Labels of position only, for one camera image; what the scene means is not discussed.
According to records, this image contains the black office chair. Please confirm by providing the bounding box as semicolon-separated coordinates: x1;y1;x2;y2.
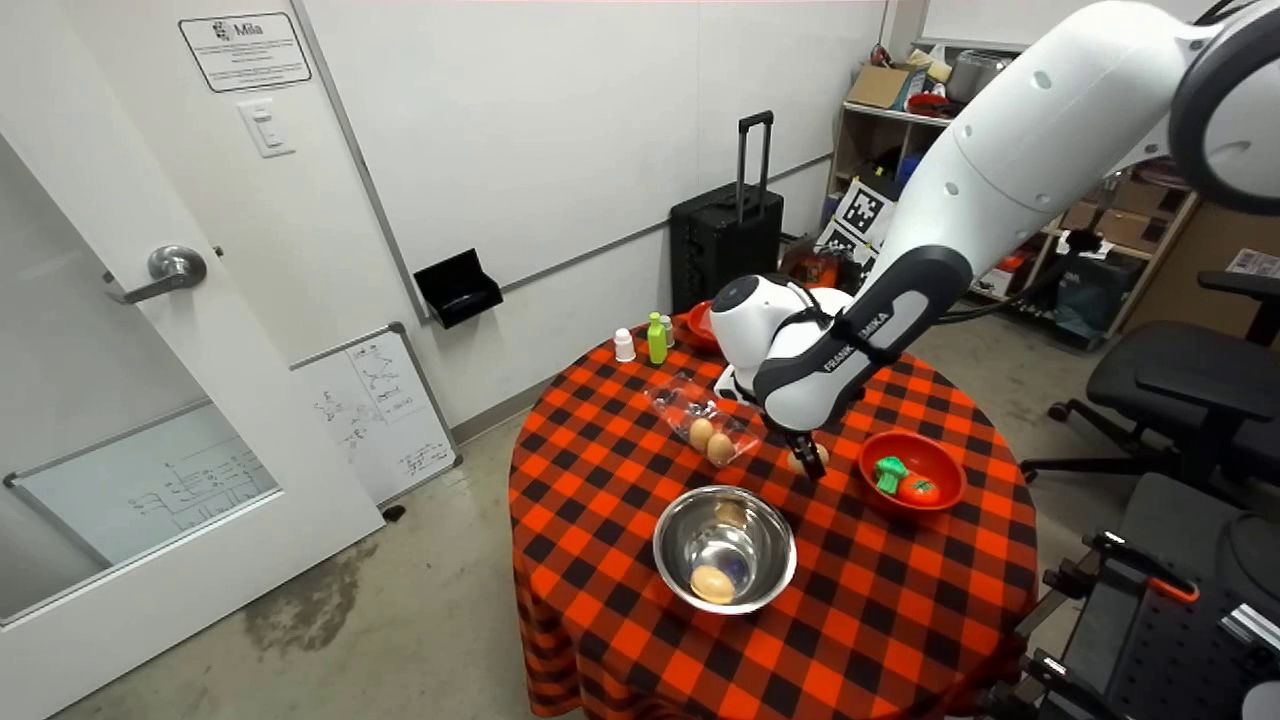
1020;270;1280;505

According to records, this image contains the cardboard box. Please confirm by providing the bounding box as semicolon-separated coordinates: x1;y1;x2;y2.
848;61;922;117

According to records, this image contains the AprilTag marker board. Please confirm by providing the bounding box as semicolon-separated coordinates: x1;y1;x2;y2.
811;176;899;277

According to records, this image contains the white light switch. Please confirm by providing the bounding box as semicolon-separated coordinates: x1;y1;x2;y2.
238;97;302;164

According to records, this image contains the white door with window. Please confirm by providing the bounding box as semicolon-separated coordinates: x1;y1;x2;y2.
0;0;391;720

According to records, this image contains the small leaning whiteboard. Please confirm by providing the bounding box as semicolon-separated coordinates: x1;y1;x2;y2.
293;319;462;514

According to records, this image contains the black wall holder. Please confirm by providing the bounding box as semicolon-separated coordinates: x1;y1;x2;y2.
413;245;507;331

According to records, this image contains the clear plastic egg carton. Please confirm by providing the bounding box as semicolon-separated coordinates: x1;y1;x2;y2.
648;383;767;474

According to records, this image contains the black wheeled cart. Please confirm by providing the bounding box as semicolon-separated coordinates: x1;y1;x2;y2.
1023;474;1280;720

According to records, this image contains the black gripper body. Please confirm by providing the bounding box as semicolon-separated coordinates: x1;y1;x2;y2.
778;418;836;455

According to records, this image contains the black rolling suitcase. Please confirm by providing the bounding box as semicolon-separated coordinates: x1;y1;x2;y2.
669;108;788;318

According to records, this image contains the wooden shelf unit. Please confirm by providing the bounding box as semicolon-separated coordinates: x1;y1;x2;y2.
831;46;1203;351

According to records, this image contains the silver door handle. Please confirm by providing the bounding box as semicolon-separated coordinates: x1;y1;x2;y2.
119;245;211;310

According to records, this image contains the green plastic bottle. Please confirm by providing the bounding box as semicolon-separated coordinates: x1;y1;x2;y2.
643;310;676;371

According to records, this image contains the orange black plaid tablecloth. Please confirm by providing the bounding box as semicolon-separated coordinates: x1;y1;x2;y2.
504;331;1046;720

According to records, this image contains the white wall sign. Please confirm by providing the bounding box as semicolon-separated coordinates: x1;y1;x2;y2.
175;9;318;97

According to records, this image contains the black bag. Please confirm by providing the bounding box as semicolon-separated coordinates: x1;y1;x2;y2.
1034;245;1131;346

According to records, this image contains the silver metal bowl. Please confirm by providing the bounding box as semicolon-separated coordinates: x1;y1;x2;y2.
648;482;802;622

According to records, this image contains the red plastic bowl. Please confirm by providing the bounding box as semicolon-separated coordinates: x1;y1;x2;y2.
854;429;974;521

